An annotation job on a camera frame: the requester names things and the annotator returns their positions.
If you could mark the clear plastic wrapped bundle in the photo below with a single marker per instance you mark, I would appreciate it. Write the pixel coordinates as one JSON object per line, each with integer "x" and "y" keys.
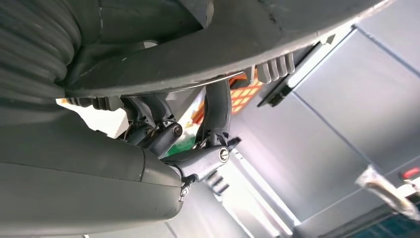
{"x": 384, "y": 190}

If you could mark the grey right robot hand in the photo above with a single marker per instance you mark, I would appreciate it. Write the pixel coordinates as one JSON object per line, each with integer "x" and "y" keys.
{"x": 82, "y": 190}

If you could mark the orange lattice panel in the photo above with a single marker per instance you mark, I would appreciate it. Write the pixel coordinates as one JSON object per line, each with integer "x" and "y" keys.
{"x": 242, "y": 95}

